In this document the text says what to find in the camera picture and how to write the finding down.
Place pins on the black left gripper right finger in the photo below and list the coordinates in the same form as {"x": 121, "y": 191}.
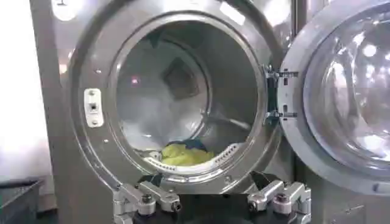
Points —
{"x": 283, "y": 196}

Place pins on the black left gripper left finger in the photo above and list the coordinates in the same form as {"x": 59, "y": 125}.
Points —
{"x": 134, "y": 196}

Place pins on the grey dryer machine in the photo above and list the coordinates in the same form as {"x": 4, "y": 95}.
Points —
{"x": 91, "y": 158}

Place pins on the yellow-green garment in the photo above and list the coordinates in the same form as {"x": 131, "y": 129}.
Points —
{"x": 184, "y": 156}

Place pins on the white garment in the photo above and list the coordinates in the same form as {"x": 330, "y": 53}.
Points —
{"x": 152, "y": 121}

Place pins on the dark blue garment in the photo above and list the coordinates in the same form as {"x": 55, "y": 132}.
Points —
{"x": 192, "y": 143}

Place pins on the white door latch plate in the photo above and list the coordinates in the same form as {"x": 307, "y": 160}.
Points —
{"x": 93, "y": 107}

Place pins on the round glass dryer door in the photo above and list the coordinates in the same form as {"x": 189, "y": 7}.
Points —
{"x": 344, "y": 100}

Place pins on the dark laundry basket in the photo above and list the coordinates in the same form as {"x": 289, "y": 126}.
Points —
{"x": 16, "y": 199}

